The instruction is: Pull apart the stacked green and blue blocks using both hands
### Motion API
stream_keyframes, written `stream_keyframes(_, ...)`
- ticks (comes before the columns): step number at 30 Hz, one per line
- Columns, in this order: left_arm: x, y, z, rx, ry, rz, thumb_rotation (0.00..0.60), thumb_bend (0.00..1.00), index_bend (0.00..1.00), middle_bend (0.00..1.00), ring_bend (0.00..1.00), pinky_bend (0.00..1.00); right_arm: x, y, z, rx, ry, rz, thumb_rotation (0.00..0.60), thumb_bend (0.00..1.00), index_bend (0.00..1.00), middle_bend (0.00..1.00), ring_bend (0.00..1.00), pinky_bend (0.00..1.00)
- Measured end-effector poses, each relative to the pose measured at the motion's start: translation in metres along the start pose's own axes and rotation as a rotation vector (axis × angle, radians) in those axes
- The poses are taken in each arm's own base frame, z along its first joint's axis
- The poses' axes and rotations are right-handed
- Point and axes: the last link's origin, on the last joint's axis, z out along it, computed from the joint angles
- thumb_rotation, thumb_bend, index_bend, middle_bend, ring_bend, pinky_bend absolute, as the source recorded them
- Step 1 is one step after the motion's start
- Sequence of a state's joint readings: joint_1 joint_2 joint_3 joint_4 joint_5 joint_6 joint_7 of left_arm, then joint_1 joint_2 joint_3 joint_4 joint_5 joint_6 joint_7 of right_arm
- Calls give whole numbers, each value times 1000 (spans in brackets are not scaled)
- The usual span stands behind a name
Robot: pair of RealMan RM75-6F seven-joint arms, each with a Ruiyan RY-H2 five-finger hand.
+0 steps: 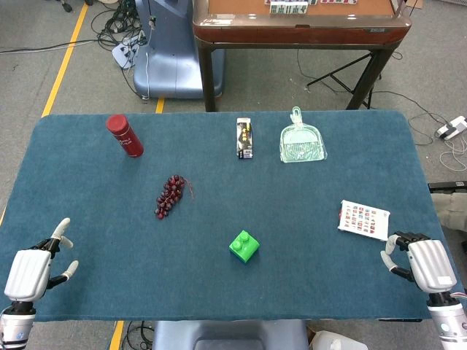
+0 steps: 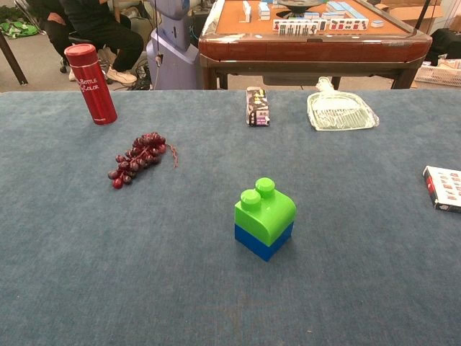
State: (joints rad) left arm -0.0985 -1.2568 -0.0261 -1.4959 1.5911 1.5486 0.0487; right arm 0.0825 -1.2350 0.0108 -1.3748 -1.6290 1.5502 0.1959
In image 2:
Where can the white plastic basket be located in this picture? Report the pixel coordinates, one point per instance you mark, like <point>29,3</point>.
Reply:
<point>439,75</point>

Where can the black bag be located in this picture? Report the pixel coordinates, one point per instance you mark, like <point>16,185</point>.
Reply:
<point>446,45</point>

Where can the cardboard box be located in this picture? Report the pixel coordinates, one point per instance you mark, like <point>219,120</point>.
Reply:
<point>407,12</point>

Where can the seated person black trousers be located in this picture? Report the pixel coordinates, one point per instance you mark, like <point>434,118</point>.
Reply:
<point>54,32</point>

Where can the green bag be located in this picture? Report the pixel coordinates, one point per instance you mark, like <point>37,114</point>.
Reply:
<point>16,29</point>

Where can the black tripod stand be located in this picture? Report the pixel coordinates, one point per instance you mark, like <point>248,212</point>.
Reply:
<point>424,14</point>

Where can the seated person black jacket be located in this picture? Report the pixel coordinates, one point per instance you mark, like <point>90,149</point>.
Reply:
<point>108,32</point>

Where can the printed colour card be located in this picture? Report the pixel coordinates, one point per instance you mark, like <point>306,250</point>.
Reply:
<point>446,191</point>

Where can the green toy brick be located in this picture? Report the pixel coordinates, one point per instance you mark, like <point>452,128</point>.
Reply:
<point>266,220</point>

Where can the blue carpet table cover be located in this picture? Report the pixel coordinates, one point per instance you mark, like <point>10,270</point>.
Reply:
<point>72,252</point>

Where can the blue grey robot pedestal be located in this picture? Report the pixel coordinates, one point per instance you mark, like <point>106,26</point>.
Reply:
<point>173,61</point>

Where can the mahjong tile row red faces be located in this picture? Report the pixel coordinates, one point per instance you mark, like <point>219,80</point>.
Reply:
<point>349,25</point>

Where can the small black white carton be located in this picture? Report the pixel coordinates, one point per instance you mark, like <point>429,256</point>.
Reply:
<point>257,108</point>

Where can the mahjong tile row bamboo faces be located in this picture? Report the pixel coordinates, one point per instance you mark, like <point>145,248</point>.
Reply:
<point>299,28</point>

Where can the clear plastic dustpan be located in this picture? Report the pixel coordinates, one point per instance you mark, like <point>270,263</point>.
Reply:
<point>338,111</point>

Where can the black table leg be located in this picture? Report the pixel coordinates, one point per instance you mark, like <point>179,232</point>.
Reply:
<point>12,59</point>

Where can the single blue mahjong tile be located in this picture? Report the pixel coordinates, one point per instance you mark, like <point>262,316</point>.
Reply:
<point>377,24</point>

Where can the blue toy brick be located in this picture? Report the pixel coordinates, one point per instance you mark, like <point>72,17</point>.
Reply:
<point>259,245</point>

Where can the red thermos bottle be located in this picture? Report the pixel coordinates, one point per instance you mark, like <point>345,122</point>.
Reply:
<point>93,90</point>

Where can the brown mahjong table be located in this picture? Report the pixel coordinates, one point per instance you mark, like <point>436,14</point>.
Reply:
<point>313,47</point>

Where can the bunch of purple grapes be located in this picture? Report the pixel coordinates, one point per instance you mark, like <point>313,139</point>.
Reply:
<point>140,155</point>

